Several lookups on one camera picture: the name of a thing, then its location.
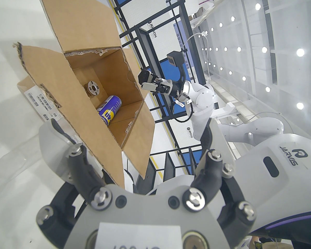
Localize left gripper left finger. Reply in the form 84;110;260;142
36;118;114;248

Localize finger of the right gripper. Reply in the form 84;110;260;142
141;82;167;95
138;70;163;84

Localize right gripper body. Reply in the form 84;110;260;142
158;78;190;99

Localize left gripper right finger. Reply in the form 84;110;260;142
183;117;257;246

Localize blue white partition panel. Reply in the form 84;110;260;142
119;26;213;183
97;0;210;79

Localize blue spray can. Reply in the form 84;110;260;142
96;95;122;126

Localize robot body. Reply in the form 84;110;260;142
145;133;311;249

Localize large brown cardboard carton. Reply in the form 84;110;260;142
13;0;156;191

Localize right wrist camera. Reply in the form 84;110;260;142
167;51;187;86

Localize black cable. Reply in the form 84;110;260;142
171;99;195;124

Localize metal flange ring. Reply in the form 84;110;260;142
84;81;100;97

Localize thin white cable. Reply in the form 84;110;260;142
182;32;213;80

